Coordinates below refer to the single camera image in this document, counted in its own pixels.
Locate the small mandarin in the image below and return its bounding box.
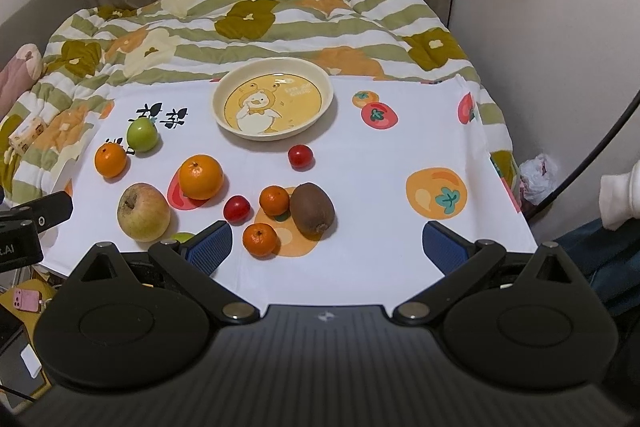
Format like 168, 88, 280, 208
259, 185, 290, 218
242, 223, 280, 258

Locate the brown kiwi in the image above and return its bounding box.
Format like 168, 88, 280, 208
290, 182, 335, 239

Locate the orange mandarin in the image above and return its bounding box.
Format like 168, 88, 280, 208
94, 142, 127, 179

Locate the white plastic bag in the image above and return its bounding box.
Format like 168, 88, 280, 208
518, 153, 559, 206

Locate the white sleeve forearm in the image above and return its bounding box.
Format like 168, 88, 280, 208
599, 161, 640, 231

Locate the grey headboard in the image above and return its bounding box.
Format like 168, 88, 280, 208
0, 0, 84, 67

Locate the cream duck print plate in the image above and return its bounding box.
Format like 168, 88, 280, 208
212, 57, 334, 141

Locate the red cherry tomato front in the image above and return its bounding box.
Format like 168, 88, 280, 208
222, 195, 252, 223

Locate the white fruit print cloth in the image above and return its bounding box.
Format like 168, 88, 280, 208
43, 77, 536, 308

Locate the large yellow-red apple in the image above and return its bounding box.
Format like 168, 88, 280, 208
116, 183, 171, 243

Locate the pink phone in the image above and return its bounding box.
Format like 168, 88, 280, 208
12, 287, 41, 313

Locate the large orange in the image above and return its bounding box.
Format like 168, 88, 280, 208
178, 155, 224, 200

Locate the red cherry tomato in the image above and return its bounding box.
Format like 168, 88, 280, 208
222, 195, 252, 223
288, 144, 314, 170

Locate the pink plush toy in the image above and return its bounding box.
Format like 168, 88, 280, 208
0, 43, 42, 118

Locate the small mandarin front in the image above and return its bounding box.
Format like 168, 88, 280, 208
242, 223, 280, 258

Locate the green apple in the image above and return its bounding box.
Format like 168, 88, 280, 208
126, 117, 160, 153
170, 232, 194, 243

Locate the tissue pack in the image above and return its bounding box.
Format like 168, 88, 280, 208
9, 117, 47, 156

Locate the black cable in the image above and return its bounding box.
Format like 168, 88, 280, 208
524, 89, 640, 223

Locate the striped floral quilt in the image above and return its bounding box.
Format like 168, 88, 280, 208
1, 0, 520, 204

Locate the red cherry tomato back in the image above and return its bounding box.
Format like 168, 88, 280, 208
288, 144, 314, 170

